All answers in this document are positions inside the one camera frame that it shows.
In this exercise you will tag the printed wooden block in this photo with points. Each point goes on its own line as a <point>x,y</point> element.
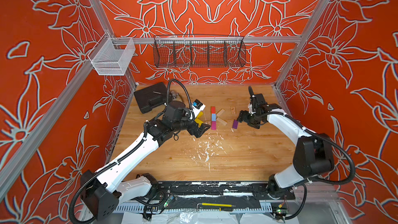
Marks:
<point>233,110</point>

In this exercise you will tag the magenta block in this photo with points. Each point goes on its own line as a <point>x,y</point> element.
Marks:
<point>213,125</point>

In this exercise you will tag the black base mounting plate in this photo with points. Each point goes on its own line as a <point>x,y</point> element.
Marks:
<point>196,189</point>

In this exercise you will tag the yellow block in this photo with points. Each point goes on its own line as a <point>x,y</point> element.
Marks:
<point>199,122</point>
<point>200,114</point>

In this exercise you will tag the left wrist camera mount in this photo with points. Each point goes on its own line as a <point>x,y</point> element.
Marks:
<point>197,107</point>

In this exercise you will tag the red block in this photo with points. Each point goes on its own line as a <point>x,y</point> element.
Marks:
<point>213,109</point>

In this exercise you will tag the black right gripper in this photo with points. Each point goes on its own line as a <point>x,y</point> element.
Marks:
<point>244,115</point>

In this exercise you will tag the black wire basket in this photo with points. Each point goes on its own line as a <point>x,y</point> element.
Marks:
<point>199,51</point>

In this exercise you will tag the purple block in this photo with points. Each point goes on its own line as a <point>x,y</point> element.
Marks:
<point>235,124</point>

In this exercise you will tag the black plastic tool case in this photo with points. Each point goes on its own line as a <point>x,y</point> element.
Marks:
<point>151,97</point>

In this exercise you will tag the pale wooden block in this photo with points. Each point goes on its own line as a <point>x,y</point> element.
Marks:
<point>218,114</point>

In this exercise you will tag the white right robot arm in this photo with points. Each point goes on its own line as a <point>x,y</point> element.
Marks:
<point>312,156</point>

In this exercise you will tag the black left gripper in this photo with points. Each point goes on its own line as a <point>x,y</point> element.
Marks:
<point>193,131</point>

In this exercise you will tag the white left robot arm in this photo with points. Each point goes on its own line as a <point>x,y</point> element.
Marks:
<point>103,190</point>

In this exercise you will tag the white wire basket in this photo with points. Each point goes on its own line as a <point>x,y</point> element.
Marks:
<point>112,56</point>

